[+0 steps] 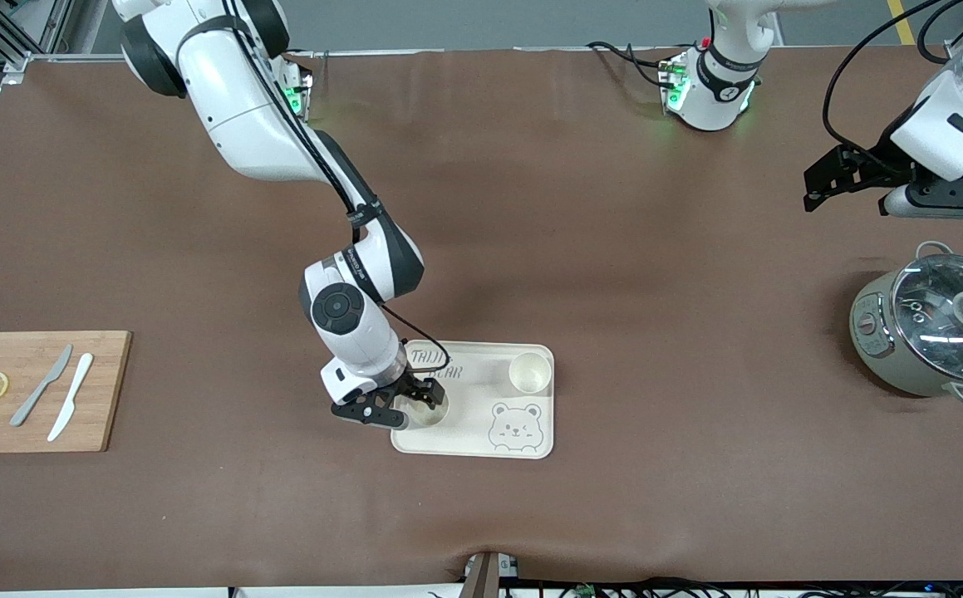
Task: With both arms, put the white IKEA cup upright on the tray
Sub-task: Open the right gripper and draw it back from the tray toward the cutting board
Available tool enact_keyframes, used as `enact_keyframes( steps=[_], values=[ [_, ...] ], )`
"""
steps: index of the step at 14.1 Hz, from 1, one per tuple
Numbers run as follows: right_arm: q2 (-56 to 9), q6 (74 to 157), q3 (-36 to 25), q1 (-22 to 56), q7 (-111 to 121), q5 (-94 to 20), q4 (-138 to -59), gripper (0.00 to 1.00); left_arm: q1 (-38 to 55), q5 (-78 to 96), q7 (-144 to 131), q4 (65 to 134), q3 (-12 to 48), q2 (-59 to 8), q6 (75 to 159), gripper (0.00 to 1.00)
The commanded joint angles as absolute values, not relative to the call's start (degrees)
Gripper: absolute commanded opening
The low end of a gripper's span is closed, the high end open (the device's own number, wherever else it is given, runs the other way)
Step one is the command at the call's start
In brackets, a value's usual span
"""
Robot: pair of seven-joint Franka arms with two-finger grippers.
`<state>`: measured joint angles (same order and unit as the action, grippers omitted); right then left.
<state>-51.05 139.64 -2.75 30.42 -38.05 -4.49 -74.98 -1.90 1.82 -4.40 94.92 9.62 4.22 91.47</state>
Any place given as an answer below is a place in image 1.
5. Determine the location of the white plastic cup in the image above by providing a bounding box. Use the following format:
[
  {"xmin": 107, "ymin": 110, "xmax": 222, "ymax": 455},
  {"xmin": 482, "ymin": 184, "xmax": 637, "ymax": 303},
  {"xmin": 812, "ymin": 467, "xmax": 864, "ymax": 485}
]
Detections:
[
  {"xmin": 402, "ymin": 384, "xmax": 451, "ymax": 429},
  {"xmin": 508, "ymin": 351, "xmax": 553, "ymax": 395}
]

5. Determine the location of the sage green electric pot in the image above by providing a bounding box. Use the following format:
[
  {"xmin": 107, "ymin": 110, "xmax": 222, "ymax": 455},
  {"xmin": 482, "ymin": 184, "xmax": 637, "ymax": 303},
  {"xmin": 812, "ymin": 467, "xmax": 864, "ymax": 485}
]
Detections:
[{"xmin": 849, "ymin": 241, "xmax": 963, "ymax": 406}]

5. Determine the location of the wooden cutting board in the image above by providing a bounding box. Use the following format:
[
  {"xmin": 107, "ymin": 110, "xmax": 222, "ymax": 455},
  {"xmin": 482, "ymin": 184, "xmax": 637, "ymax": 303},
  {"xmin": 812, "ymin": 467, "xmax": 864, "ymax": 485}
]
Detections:
[{"xmin": 0, "ymin": 331, "xmax": 133, "ymax": 453}]

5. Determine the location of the beige bear print tray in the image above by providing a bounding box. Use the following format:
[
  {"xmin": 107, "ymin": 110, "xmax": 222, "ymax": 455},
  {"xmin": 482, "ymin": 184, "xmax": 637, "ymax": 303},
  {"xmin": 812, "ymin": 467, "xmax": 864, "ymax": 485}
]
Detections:
[{"xmin": 390, "ymin": 340, "xmax": 556, "ymax": 460}]

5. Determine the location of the metal post at table edge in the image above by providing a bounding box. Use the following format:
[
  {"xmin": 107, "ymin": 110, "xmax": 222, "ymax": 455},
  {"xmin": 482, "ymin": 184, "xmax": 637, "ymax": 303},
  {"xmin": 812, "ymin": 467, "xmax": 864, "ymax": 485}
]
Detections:
[{"xmin": 463, "ymin": 551, "xmax": 522, "ymax": 598}]

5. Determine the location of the grey plastic knife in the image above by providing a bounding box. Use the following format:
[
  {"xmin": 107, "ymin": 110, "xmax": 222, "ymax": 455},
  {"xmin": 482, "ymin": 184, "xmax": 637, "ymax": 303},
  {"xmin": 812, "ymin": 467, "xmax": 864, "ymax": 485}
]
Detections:
[{"xmin": 9, "ymin": 345, "xmax": 74, "ymax": 428}]

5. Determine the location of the brown table mat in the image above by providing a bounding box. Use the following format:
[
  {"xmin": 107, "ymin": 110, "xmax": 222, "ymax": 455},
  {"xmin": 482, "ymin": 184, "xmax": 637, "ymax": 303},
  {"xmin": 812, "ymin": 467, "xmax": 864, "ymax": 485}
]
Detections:
[{"xmin": 0, "ymin": 46, "xmax": 963, "ymax": 592}]

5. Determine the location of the black left arm base cable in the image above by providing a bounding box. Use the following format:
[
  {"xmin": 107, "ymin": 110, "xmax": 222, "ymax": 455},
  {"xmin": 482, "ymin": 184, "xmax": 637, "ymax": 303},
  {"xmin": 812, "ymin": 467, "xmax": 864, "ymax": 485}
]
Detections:
[{"xmin": 587, "ymin": 40, "xmax": 675, "ymax": 89}]

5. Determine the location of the white plastic knife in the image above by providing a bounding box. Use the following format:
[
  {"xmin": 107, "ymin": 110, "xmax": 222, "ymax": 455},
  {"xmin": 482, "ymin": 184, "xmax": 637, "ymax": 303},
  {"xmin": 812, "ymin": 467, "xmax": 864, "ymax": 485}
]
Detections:
[{"xmin": 47, "ymin": 353, "xmax": 95, "ymax": 443}]

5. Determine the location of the glass pot lid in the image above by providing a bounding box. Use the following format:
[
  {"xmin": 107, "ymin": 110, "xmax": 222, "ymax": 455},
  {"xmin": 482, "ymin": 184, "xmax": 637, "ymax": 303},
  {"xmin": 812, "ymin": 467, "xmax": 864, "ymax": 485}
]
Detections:
[{"xmin": 891, "ymin": 253, "xmax": 963, "ymax": 383}]

